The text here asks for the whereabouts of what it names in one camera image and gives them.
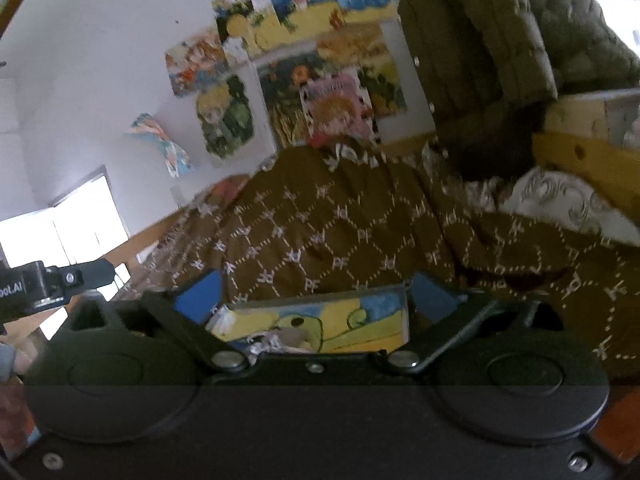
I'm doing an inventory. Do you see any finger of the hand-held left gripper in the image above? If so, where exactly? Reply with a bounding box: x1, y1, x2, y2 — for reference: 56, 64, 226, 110
46, 258, 117, 296

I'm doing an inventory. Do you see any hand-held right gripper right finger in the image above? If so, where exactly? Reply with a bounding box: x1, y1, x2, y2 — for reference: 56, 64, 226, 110
382, 271, 576, 375

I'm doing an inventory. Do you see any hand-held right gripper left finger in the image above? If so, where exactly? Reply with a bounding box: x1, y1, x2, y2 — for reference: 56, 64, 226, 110
65, 268, 248, 375

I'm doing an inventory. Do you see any taupe cloth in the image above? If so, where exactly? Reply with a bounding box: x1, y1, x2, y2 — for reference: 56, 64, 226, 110
272, 327, 321, 351

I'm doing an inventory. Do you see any grey shallow box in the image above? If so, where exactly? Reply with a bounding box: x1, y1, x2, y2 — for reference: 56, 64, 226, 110
205, 282, 413, 357

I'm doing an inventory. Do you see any window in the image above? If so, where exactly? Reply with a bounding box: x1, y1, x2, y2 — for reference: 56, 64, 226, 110
0, 165, 132, 311

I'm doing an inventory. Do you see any brown lettered colourful-striped blanket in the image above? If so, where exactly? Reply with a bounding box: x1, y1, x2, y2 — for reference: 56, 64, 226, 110
135, 142, 640, 381

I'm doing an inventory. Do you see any fish-shaped paper picture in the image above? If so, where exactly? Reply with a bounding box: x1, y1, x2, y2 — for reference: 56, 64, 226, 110
125, 112, 194, 179

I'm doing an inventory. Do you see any swirl print pillow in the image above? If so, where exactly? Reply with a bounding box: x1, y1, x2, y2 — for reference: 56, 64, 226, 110
465, 167, 640, 248

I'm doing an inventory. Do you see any cow-print cartoon booklet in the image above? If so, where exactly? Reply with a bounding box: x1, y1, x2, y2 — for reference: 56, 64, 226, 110
299, 67, 382, 149

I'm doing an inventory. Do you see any dark swirl painting poster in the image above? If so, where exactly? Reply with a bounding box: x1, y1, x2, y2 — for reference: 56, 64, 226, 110
255, 52, 361, 150

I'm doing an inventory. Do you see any yellow orange painting poster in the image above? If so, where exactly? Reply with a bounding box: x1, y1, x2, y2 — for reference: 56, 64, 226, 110
315, 20, 408, 117

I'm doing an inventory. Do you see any green quilted jacket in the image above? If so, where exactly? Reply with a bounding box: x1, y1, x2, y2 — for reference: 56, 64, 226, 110
397, 0, 640, 181

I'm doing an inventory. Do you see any wooden bed rail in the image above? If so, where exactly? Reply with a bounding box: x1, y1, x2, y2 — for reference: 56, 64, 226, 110
0, 207, 190, 346

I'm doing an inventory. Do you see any colourful cartoon wall poster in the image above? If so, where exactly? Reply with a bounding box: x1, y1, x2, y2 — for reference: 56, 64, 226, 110
165, 27, 251, 98

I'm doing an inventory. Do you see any blue and yellow wall poster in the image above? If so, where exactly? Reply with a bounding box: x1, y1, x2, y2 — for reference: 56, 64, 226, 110
215, 0, 407, 59

